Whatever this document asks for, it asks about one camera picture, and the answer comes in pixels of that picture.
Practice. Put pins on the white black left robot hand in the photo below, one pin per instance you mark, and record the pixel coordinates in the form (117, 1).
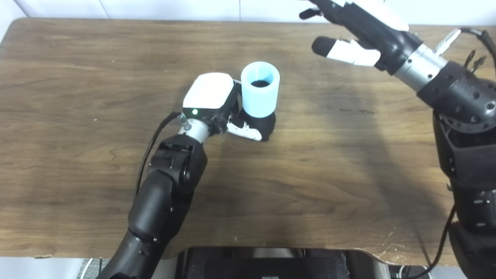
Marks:
(209, 93)

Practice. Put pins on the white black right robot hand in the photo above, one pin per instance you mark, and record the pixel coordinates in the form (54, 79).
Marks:
(372, 27)

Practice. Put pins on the black plastic nozzle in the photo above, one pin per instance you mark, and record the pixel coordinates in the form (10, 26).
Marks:
(261, 124)

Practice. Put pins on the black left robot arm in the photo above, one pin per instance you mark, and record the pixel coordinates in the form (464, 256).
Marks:
(162, 201)

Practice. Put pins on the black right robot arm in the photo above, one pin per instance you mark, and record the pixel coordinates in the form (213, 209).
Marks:
(461, 128)

